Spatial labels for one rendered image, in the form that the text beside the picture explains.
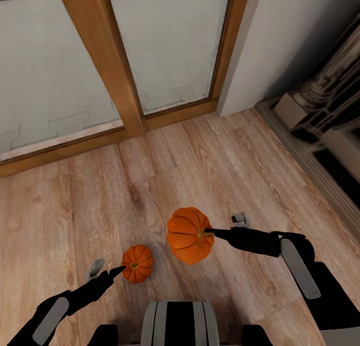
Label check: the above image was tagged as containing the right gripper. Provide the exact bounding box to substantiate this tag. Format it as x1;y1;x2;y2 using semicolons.
205;226;265;254

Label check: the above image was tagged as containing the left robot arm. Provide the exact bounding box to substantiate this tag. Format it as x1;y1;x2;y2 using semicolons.
7;258;127;346

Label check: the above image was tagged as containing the pumpkin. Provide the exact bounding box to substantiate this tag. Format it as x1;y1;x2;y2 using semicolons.
121;244;154;284
166;207;215;265

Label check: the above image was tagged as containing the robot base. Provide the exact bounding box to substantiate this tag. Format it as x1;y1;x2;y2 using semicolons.
88;324;272;346

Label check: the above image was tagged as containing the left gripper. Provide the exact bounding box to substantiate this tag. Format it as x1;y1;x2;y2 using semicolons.
82;266;127;306

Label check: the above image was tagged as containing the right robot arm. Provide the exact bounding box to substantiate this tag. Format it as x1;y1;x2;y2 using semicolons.
205;212;360;346

